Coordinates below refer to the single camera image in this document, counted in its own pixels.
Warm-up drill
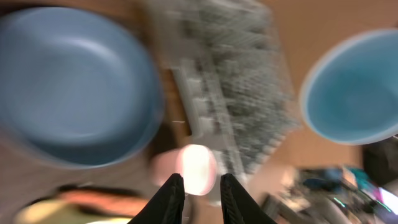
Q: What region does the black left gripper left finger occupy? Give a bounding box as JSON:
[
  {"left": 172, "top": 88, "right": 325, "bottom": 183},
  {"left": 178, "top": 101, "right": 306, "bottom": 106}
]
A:
[{"left": 127, "top": 173, "right": 185, "bottom": 224}]

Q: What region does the yellow plastic spoon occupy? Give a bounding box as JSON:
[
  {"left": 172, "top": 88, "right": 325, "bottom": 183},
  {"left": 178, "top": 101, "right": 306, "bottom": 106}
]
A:
[{"left": 12, "top": 199, "right": 132, "bottom": 224}]

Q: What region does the grey dishwasher rack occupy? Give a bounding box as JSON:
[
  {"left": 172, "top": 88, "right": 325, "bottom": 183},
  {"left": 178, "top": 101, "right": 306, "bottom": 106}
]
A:
[{"left": 146, "top": 0, "right": 301, "bottom": 206}]

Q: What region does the dark blue plate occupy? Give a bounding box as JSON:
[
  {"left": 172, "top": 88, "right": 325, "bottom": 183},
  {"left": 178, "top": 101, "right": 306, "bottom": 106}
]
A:
[{"left": 1, "top": 7, "right": 165, "bottom": 169}]

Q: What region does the pink cup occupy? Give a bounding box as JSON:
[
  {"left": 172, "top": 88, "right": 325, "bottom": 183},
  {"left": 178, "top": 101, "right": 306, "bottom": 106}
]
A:
[{"left": 150, "top": 144, "right": 217, "bottom": 196}]

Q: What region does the brown serving tray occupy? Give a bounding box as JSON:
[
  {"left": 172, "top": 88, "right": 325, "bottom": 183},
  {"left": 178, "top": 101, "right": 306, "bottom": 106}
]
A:
[{"left": 1, "top": 124, "right": 180, "bottom": 224}]

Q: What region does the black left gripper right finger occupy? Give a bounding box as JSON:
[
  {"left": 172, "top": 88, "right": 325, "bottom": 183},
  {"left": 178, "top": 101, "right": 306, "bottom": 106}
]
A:
[{"left": 220, "top": 173, "right": 276, "bottom": 224}]

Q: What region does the light blue cup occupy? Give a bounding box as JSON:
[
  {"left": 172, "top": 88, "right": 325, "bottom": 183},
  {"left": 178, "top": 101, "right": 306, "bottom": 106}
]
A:
[{"left": 300, "top": 29, "right": 397, "bottom": 145}]

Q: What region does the orange carrot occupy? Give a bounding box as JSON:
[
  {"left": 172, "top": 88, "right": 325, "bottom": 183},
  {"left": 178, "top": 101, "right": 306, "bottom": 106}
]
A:
[{"left": 58, "top": 190, "right": 148, "bottom": 217}]

